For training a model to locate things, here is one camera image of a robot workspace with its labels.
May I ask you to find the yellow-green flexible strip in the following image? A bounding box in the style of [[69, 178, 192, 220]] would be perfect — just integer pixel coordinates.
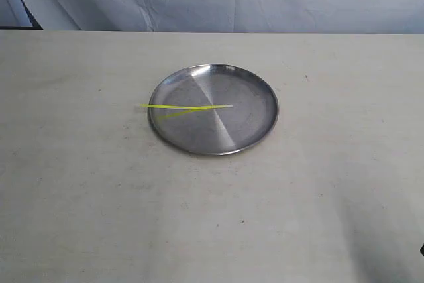
[[139, 104, 234, 111]]

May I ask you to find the round silver metal plate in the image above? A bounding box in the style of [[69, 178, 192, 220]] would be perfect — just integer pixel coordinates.
[[146, 64, 279, 156]]

